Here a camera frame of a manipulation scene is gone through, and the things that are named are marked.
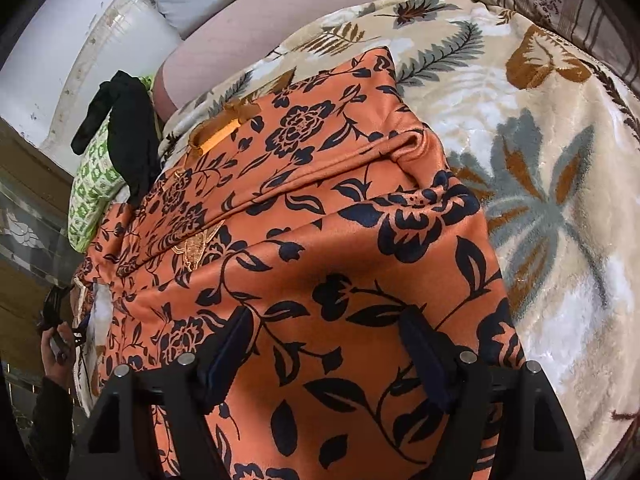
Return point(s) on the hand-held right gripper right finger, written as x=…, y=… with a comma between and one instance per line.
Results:
x=426, y=355

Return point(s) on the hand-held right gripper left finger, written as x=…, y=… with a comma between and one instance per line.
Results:
x=234, y=342

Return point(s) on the orange floral garment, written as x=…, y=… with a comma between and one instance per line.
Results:
x=310, y=220

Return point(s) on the person's left forearm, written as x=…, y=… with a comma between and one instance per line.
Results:
x=50, y=425

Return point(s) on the person's left hand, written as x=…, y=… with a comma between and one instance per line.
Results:
x=50, y=360

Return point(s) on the wooden glass-front cabinet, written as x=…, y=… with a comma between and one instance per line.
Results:
x=30, y=200

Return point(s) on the green patterned pillow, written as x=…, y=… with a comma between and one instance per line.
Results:
x=95, y=190

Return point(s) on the black cloth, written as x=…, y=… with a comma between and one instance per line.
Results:
x=131, y=130

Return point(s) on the cream leaf-print blanket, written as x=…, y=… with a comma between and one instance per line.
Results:
x=550, y=185

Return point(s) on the pink bed sheet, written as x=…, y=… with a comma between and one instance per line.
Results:
x=300, y=15

